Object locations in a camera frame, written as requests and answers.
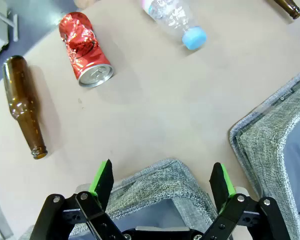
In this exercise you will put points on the white desk frame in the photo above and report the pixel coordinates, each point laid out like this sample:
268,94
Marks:
0,27

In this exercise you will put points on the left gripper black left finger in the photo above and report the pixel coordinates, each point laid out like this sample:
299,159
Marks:
103,180

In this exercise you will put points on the brown glass bottle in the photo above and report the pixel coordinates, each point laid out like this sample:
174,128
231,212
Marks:
21,95
290,6

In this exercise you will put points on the grey fabric basket labelled plastic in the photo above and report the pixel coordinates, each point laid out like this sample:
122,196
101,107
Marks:
267,140

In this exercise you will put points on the crushed red soda can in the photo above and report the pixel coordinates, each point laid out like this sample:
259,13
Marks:
83,47

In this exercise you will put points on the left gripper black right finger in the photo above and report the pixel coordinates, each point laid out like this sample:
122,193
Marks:
221,185

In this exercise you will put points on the person's right hand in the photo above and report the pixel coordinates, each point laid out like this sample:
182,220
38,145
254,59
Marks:
83,2

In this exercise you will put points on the grey fabric basket labelled bottle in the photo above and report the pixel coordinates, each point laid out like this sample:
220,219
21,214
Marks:
160,185

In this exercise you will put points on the clear plastic bottle blue cap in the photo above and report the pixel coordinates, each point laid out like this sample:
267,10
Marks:
173,17

